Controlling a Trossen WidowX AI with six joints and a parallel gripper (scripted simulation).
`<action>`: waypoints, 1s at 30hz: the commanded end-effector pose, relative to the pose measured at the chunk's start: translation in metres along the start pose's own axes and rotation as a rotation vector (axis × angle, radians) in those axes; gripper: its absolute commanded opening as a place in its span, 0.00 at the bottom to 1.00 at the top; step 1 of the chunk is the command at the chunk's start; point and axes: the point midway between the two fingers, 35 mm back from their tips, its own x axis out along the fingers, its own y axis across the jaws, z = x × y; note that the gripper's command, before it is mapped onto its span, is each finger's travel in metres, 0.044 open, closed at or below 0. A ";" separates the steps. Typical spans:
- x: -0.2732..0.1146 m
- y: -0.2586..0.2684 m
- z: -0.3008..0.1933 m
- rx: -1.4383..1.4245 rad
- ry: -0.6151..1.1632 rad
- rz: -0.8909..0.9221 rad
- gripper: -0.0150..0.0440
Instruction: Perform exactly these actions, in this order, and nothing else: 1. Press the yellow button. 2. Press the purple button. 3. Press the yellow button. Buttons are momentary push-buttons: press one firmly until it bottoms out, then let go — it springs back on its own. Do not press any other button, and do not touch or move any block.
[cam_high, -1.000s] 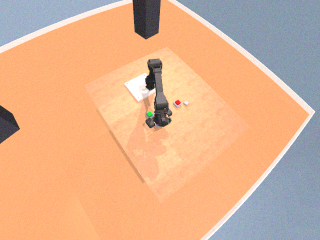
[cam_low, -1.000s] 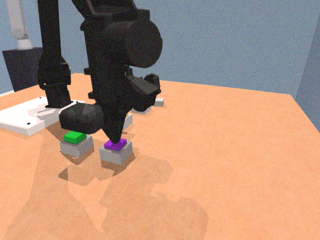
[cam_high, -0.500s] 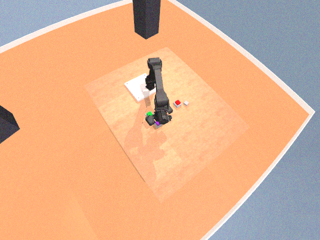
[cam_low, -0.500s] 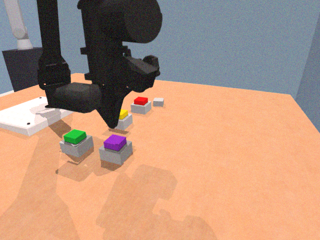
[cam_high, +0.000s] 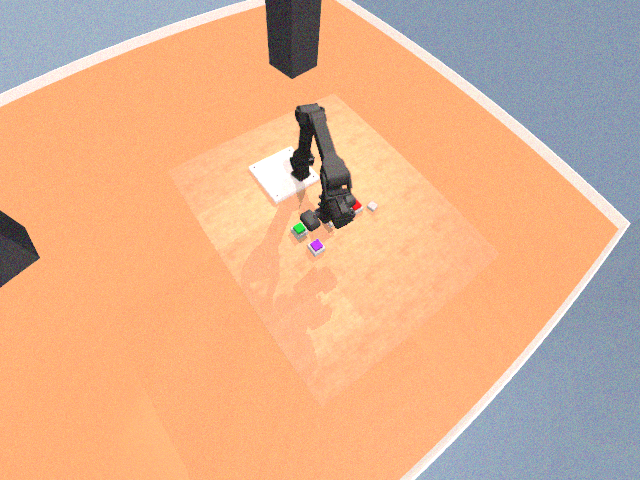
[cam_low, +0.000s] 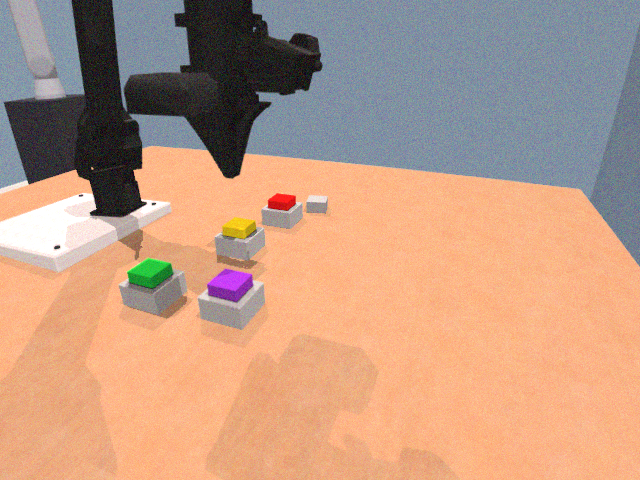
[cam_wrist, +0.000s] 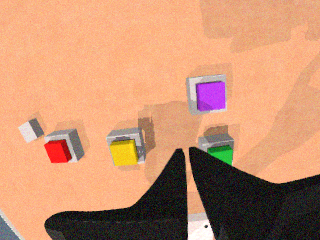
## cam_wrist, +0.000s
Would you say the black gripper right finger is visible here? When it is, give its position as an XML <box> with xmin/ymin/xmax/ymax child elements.
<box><xmin>188</xmin><ymin>147</ymin><xmax>320</xmax><ymax>240</ymax></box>

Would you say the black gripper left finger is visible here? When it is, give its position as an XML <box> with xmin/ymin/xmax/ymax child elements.
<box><xmin>44</xmin><ymin>148</ymin><xmax>188</xmax><ymax>240</ymax></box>

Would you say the red button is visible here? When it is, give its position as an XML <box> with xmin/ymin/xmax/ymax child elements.
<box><xmin>44</xmin><ymin>128</ymin><xmax>85</xmax><ymax>164</ymax></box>

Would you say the green button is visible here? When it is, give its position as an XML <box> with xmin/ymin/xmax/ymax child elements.
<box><xmin>199</xmin><ymin>132</ymin><xmax>235</xmax><ymax>165</ymax></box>

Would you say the yellow button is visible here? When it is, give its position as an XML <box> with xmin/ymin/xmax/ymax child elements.
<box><xmin>105</xmin><ymin>127</ymin><xmax>147</xmax><ymax>165</ymax></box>

